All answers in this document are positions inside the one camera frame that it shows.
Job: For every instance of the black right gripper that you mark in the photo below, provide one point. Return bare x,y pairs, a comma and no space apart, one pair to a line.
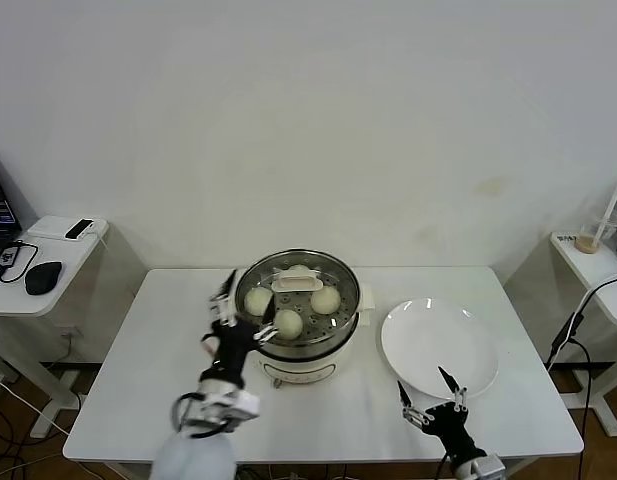
450,430

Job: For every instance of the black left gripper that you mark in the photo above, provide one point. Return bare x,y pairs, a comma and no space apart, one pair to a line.
230,347

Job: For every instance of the white steamed baozi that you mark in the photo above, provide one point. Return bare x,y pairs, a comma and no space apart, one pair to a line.
290,325
298,270
326,300
255,300

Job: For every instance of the round glass pot lid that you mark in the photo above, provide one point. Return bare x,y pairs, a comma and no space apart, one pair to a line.
298,282

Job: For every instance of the steel steamer basket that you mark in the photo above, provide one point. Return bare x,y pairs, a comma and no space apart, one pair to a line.
313,350

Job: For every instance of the white round plate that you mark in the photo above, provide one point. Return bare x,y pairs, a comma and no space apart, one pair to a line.
423,345

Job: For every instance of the white electric cooker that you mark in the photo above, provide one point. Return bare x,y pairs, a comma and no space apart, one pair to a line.
298,370

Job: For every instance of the black and white phone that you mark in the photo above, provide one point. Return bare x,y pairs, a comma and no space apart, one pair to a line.
79,229

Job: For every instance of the white side table with cup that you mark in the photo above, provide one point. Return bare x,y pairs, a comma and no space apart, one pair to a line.
588,265

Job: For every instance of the black computer mouse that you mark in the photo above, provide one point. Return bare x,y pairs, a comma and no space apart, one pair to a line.
43,277

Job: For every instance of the flat white box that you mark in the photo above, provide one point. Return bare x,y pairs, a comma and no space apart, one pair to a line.
48,227

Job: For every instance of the clear plastic drink cup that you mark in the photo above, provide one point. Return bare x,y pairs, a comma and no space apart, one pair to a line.
585,242

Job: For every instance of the plastic cup with straw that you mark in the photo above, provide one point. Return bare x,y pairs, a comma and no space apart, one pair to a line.
610,205

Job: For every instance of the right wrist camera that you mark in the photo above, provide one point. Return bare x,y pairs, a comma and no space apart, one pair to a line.
490,467

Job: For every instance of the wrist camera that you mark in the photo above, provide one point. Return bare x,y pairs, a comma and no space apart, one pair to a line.
248,405
490,467

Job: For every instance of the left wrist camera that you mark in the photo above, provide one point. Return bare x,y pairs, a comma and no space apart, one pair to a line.
248,405

